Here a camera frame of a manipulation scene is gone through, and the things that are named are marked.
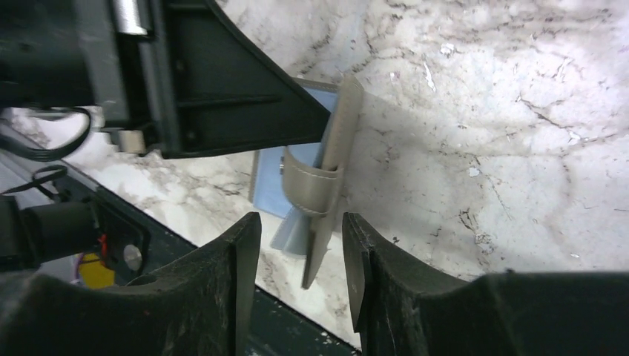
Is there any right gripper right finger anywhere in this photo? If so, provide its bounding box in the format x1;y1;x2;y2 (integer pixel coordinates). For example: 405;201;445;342
342;213;628;355

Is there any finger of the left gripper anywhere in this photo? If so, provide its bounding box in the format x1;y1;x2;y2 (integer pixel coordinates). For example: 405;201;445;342
147;1;330;159

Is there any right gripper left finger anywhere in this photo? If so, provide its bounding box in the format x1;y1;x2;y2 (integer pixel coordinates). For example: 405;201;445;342
1;212;261;355

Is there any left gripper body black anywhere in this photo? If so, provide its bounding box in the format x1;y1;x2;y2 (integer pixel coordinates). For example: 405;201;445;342
1;1;159;153

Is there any grey leather card holder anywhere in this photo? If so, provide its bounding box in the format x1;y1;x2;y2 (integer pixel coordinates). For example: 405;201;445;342
249;73;366;290

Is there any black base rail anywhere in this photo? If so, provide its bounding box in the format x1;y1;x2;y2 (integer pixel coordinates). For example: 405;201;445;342
1;152;356;355

